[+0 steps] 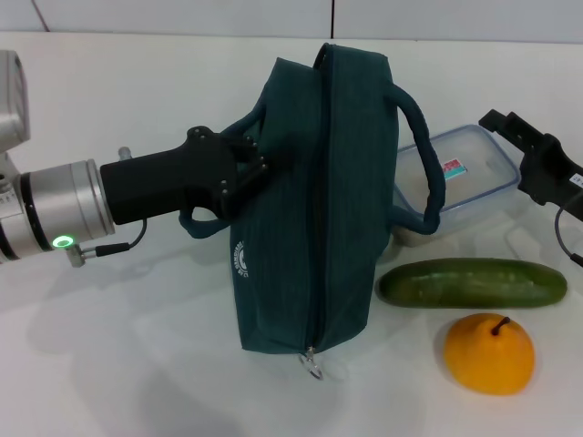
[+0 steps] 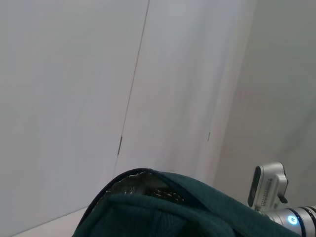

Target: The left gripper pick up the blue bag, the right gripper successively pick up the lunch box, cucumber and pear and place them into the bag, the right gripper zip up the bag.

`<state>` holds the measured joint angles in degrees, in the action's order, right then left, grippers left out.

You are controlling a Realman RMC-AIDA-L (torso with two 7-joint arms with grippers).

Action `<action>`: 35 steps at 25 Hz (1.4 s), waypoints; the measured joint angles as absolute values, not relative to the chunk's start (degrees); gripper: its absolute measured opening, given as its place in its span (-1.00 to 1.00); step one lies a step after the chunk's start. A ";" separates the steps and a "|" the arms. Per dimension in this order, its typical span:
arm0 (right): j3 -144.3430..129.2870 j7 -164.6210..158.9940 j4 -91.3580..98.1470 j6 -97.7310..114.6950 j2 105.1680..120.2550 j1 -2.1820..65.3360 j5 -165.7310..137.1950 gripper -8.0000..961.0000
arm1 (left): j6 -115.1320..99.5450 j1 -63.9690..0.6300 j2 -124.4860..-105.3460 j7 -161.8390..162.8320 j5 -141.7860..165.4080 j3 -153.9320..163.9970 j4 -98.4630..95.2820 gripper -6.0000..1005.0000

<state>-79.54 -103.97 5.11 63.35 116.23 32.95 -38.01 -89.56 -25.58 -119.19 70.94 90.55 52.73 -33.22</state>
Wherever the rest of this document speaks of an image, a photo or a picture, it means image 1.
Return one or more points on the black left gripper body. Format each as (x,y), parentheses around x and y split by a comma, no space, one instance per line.
(182,177)

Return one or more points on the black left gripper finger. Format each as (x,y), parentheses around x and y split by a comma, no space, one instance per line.
(243,146)
(264,170)

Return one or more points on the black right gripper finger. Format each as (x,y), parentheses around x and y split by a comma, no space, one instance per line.
(501,122)

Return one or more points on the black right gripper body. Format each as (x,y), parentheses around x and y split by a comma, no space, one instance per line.
(551,173)

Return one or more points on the clear plastic container blue lid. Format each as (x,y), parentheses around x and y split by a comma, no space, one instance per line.
(473,150)

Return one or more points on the dark teal fabric bag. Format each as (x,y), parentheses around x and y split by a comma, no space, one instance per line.
(291,255)

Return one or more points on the green cucumber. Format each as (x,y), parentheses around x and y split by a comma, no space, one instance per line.
(473,282)

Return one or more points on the orange pear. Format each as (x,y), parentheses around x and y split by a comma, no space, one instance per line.
(487,355)

